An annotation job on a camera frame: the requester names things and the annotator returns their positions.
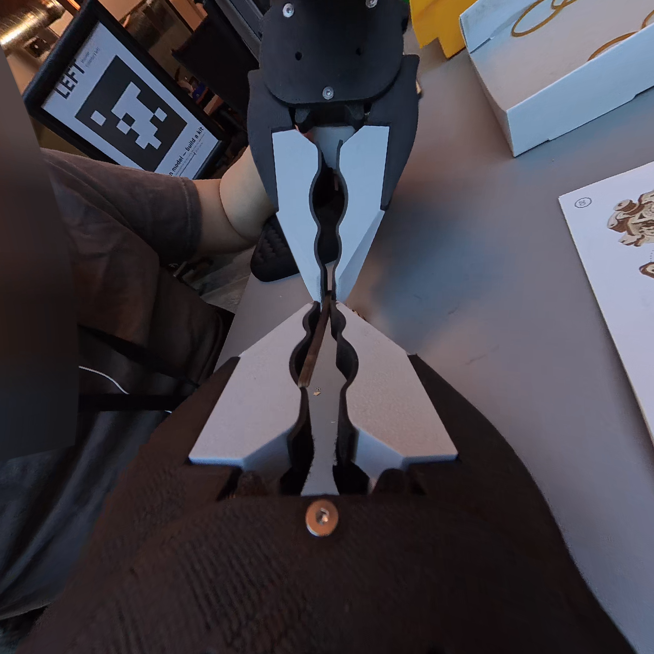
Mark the notched round wooden disc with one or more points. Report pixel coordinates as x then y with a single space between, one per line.
312 352

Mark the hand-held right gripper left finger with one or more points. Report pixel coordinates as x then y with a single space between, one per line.
250 408

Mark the white cardboard box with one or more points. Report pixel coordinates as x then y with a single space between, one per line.
536 117

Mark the cluster of tan rubber rings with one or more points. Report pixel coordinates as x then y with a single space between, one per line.
526 31

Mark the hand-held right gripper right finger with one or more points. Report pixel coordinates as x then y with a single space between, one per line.
398 408

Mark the illustrated instruction booklet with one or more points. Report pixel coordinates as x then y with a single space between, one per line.
603 286

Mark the black framed tag sign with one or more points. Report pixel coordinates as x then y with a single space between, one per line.
66 102

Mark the black bumpy pad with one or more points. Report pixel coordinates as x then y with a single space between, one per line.
271 255

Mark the yellow plastic bin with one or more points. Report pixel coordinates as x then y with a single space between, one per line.
439 25

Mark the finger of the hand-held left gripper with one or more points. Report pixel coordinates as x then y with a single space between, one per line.
294 179
365 179

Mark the grey desk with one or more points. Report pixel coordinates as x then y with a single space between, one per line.
460 306

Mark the person's dark clothing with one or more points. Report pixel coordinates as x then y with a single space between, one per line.
127 230

